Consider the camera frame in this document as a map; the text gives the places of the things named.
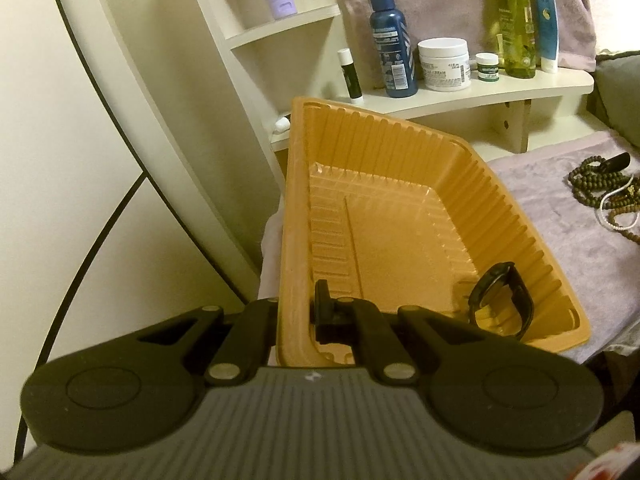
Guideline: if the black wrist watch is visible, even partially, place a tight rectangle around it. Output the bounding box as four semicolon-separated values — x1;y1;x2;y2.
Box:
468;261;534;340

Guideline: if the orange plastic tray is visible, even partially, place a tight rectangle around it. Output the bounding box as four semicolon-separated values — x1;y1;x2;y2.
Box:
277;98;591;367

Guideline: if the white pearl necklace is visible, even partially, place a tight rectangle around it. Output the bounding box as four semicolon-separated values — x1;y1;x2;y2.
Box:
598;173;640;231

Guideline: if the dark bead necklace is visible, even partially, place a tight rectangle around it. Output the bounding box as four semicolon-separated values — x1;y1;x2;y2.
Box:
567;155;640;208

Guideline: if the lilac towel on table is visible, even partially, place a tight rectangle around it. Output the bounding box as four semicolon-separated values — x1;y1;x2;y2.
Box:
262;133;639;363

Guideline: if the black tube lying flat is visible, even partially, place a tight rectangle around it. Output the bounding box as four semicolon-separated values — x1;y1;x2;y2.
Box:
273;115;291;133

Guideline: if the grey cushion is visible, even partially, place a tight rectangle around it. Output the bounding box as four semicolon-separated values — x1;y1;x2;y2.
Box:
587;51;640;148

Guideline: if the small green-label jar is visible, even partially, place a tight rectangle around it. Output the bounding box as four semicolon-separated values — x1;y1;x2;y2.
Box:
475;52;500;82

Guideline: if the white cream jar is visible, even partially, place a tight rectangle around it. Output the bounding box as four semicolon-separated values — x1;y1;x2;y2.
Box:
418;37;471;92

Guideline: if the cream wooden shelf unit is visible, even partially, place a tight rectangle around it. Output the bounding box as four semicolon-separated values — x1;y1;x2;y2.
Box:
44;0;614;302

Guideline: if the green olive oil bottle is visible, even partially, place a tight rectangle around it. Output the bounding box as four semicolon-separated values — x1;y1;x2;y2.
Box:
497;0;537;79

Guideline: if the black white lip balm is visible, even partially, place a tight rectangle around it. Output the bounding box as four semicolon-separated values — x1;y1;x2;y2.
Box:
337;48;363;104

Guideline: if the blue spray bottle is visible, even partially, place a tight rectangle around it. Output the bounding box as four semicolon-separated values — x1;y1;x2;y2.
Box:
369;0;418;99

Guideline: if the blue white tube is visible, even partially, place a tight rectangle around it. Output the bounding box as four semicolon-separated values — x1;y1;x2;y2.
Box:
535;0;559;74

